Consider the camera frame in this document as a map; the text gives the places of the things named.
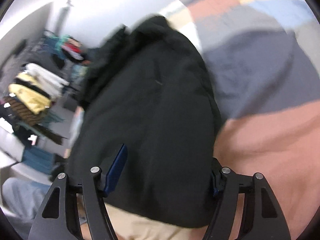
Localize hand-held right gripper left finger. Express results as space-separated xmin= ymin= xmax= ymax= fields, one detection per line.
xmin=28 ymin=144 xmax=128 ymax=240

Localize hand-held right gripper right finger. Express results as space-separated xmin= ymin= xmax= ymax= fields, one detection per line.
xmin=202 ymin=157 xmax=292 ymax=240

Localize black puffer jacket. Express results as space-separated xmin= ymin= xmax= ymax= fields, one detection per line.
xmin=67 ymin=15 xmax=223 ymax=229

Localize hanging colourful small clothes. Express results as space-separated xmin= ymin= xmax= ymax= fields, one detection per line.
xmin=59 ymin=38 xmax=87 ymax=62

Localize teal ribbed box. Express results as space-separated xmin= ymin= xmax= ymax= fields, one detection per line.
xmin=24 ymin=147 xmax=55 ymax=178

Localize person's blue jeans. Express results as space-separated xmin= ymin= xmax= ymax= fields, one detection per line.
xmin=1 ymin=177 xmax=51 ymax=221

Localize yellow hoodie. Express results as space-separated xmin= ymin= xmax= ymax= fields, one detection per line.
xmin=9 ymin=72 xmax=52 ymax=114

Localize white hoodie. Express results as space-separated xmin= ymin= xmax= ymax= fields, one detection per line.
xmin=24 ymin=63 xmax=70 ymax=97

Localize checkered bed blanket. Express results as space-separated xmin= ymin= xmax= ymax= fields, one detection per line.
xmin=75 ymin=0 xmax=320 ymax=240

